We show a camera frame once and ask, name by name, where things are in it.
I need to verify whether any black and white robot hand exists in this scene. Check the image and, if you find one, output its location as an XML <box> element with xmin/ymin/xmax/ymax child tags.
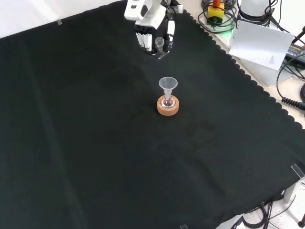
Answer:
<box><xmin>123</xmin><ymin>0</ymin><xmax>176</xmax><ymax>60</ymax></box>

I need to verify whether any clear graduated cylinder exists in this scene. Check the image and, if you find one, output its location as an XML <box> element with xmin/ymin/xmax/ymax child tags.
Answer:
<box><xmin>154</xmin><ymin>37</ymin><xmax>172</xmax><ymax>60</ymax></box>

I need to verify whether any round-bottom glass flask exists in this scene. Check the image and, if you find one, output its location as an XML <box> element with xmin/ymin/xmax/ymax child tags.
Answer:
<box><xmin>161</xmin><ymin>94</ymin><xmax>176</xmax><ymax>108</ymax></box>

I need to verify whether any clear plastic funnel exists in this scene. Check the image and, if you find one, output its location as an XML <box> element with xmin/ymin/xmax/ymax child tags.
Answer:
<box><xmin>158</xmin><ymin>76</ymin><xmax>179</xmax><ymax>101</ymax></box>

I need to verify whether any yellow stop button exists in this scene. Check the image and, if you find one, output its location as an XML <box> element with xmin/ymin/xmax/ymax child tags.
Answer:
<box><xmin>206</xmin><ymin>0</ymin><xmax>225</xmax><ymax>25</ymax></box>

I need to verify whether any black bench cloth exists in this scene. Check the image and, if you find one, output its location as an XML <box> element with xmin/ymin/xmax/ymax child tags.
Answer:
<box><xmin>0</xmin><ymin>0</ymin><xmax>305</xmax><ymax>229</ymax></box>

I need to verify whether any pale board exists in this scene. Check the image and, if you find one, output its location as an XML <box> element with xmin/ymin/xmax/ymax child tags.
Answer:
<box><xmin>228</xmin><ymin>20</ymin><xmax>295</xmax><ymax>71</ymax></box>

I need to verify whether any dark tripod leg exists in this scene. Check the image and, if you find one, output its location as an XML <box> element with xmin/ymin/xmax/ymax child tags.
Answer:
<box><xmin>292</xmin><ymin>25</ymin><xmax>305</xmax><ymax>45</ymax></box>

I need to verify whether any black power adapter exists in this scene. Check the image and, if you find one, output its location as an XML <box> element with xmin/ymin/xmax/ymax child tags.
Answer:
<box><xmin>285</xmin><ymin>44</ymin><xmax>305</xmax><ymax>64</ymax></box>

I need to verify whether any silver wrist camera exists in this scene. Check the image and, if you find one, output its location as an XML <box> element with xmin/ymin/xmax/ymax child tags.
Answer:
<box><xmin>165</xmin><ymin>0</ymin><xmax>184</xmax><ymax>14</ymax></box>

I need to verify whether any cork ring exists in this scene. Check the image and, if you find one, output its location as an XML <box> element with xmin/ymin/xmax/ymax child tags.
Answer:
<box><xmin>156</xmin><ymin>95</ymin><xmax>180</xmax><ymax>117</ymax></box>

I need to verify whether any black coiled cable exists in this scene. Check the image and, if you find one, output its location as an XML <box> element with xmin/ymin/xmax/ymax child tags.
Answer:
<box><xmin>275</xmin><ymin>58</ymin><xmax>305</xmax><ymax>109</ymax></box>

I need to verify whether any grey metal bench bracket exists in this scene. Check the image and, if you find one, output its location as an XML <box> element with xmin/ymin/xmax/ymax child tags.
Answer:
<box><xmin>283</xmin><ymin>177</ymin><xmax>305</xmax><ymax>203</ymax></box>

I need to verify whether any black floor cable bundle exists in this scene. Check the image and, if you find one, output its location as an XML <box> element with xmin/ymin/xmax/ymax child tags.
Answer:
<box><xmin>234</xmin><ymin>200</ymin><xmax>296</xmax><ymax>229</ymax></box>

